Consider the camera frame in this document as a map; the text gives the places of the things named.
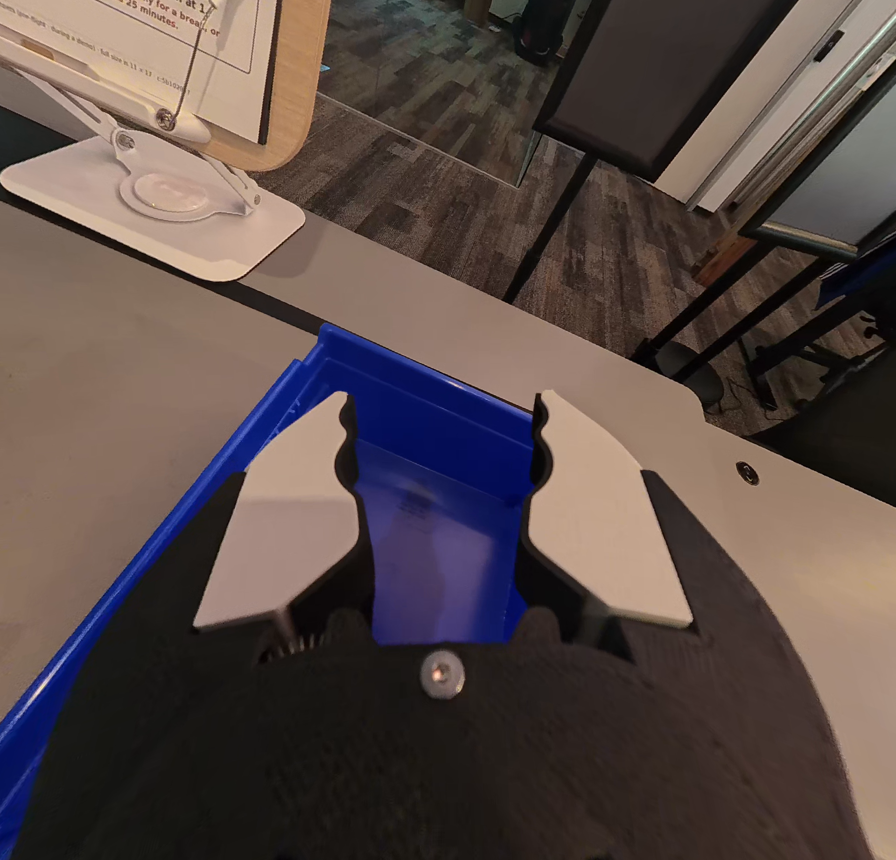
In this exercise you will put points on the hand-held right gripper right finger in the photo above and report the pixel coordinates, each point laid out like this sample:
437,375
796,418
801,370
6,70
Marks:
602,531

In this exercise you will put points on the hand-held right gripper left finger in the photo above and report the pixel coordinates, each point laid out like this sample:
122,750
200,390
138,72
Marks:
280,531

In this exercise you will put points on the blue plastic bin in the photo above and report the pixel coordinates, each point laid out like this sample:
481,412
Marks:
420,405

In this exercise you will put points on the dark stand base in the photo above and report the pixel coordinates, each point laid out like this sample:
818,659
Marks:
693,377

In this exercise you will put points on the black stand foot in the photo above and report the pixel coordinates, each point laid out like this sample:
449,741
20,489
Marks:
553,230

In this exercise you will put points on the black framed whiteboard stand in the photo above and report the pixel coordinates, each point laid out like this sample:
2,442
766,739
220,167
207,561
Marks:
826,202

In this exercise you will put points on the wooden display board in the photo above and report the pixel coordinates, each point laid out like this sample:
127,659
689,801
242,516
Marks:
301,69

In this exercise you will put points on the glass panel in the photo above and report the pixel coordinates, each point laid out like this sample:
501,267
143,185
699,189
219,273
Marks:
434,90

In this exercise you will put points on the black framed display panel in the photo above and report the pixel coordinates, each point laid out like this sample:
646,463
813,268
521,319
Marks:
665,55

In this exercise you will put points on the dark bulky floor object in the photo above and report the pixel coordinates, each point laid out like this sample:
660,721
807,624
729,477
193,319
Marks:
539,23

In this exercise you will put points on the brown cardboard box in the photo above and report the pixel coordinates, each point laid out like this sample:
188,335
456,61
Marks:
479,2

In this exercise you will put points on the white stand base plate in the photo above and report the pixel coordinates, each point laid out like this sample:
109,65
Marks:
231,244

